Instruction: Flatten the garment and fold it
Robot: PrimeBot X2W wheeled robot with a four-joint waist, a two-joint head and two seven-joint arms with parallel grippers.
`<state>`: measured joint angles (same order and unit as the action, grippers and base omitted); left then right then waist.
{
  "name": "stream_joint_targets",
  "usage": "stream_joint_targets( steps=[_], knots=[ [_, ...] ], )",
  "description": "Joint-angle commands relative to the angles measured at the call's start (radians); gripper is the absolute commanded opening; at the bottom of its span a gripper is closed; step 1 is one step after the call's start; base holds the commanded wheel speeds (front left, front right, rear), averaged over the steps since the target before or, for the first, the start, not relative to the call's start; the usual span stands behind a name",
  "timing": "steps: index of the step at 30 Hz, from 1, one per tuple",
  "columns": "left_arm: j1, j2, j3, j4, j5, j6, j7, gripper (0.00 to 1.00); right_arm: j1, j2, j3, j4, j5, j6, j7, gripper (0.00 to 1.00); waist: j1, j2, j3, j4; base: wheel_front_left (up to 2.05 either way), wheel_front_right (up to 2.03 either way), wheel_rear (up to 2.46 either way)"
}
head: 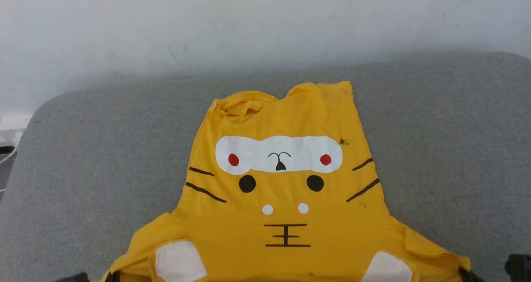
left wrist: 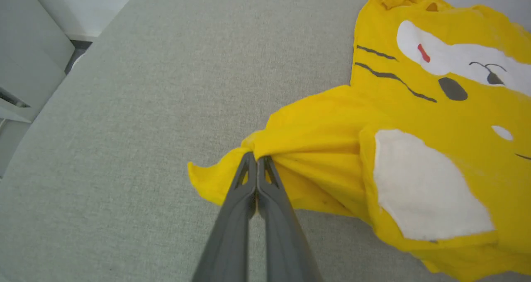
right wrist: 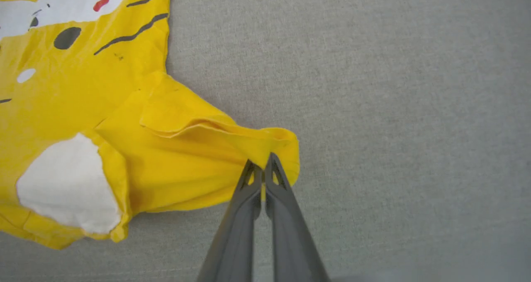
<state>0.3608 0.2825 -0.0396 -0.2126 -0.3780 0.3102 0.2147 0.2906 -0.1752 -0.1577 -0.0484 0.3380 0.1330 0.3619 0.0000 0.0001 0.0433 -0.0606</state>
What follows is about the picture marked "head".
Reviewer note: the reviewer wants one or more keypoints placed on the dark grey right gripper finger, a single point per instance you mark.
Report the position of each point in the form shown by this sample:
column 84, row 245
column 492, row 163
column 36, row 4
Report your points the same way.
column 469, row 275

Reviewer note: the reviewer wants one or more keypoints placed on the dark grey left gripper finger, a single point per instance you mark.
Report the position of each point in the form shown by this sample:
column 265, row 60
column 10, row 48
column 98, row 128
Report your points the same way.
column 113, row 277

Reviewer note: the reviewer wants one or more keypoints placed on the yellow cat print shirt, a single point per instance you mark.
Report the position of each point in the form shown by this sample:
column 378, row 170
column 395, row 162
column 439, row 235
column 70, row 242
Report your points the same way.
column 286, row 199

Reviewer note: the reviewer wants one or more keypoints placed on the grey fabric cushion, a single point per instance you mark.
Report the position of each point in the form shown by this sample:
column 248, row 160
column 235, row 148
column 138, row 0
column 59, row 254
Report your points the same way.
column 83, row 170

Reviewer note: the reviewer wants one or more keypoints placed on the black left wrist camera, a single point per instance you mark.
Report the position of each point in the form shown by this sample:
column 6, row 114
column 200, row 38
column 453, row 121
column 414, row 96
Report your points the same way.
column 72, row 278

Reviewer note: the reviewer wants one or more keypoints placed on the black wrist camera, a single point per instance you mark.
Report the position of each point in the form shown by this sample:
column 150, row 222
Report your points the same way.
column 72, row 278
column 518, row 268

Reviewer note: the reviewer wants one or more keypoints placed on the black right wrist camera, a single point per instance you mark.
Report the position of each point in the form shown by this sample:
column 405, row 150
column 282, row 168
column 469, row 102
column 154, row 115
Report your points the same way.
column 518, row 268

